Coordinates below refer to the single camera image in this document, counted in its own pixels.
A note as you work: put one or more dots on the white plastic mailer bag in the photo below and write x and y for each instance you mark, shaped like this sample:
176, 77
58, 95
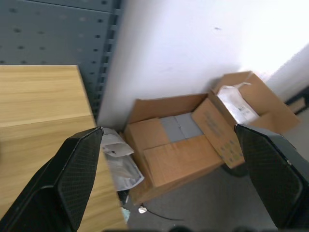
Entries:
236, 104

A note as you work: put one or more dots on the grey padded package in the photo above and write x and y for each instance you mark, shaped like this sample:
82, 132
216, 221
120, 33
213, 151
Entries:
181, 128

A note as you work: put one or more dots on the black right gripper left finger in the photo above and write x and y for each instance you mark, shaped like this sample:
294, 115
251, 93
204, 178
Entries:
70, 174

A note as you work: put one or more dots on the silver foil bag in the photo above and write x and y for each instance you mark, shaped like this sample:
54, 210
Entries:
123, 171

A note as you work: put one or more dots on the grey perforated metal shelf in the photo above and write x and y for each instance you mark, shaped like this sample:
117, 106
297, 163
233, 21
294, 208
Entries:
58, 41

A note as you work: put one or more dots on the large open cardboard box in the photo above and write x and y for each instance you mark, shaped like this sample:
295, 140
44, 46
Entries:
169, 149

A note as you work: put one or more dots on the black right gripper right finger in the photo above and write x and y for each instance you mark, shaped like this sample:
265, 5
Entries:
272, 169

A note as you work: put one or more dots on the white paper envelope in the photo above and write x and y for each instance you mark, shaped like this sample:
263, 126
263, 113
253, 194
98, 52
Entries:
114, 143

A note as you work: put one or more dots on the small open cardboard box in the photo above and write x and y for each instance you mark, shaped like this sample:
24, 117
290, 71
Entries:
260, 101

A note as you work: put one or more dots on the crumpled white paper scrap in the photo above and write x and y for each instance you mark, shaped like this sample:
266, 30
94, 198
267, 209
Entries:
142, 209

